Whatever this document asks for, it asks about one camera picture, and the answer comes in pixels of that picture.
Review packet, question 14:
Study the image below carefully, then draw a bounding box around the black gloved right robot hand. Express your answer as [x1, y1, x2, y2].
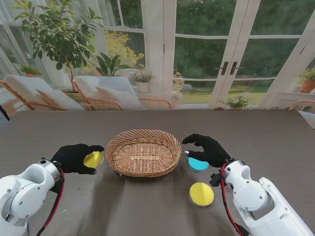
[181, 133, 232, 169]

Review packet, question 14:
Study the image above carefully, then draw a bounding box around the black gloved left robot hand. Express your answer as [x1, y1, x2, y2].
[50, 144, 105, 176]

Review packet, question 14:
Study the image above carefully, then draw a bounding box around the yellow culture dish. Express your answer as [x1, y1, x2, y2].
[189, 182, 215, 209]
[83, 151, 104, 169]

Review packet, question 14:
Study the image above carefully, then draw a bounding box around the blue culture dish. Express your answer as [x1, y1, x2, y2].
[187, 157, 210, 174]

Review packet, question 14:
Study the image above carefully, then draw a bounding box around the oval wicker basket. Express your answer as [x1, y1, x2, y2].
[105, 128, 183, 177]

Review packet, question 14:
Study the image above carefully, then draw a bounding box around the printed garden room backdrop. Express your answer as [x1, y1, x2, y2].
[0, 0, 315, 113]

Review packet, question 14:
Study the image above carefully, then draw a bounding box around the white sheet corner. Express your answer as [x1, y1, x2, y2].
[297, 110, 315, 130]

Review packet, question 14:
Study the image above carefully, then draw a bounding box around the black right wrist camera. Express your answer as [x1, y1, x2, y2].
[209, 173, 223, 187]

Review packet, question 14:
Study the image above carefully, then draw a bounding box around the red left arm cable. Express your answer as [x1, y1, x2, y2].
[36, 168, 66, 236]

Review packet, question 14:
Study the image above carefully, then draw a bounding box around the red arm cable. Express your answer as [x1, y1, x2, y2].
[36, 168, 66, 236]
[220, 163, 249, 236]

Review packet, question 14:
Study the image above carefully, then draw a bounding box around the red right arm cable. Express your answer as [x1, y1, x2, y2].
[220, 163, 249, 236]

